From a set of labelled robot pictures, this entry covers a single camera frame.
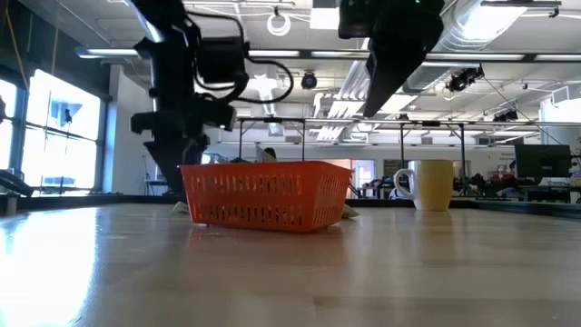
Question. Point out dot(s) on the silver ventilation duct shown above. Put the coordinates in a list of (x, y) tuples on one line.
[(467, 32)]

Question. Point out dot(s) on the grey-green cloth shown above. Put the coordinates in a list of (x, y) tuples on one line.
[(349, 212)]

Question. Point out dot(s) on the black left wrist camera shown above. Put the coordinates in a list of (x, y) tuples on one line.
[(222, 59)]

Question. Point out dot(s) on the black computer monitor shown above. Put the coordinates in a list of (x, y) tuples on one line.
[(542, 161)]

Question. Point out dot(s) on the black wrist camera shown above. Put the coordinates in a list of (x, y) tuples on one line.
[(222, 59), (356, 18)]

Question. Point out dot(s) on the black beam with light strips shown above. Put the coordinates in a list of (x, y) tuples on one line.
[(476, 56)]

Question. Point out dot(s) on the large bright window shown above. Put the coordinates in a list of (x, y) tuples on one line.
[(59, 136)]

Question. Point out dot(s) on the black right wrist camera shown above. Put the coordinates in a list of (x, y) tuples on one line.
[(356, 18)]

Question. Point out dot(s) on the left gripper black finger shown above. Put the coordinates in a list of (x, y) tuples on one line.
[(168, 156), (194, 150)]

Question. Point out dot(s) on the black hanging camera cluster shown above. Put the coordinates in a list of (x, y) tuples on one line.
[(463, 79)]

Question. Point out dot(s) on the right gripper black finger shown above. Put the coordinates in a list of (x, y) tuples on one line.
[(386, 77)]

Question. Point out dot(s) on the orange slotted plastic basket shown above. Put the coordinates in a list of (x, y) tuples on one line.
[(263, 200)]

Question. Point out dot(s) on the black workstation frame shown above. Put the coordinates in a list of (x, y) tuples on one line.
[(462, 154), (303, 141)]

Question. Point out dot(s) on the hanging black spotlight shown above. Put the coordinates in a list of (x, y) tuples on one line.
[(308, 81)]

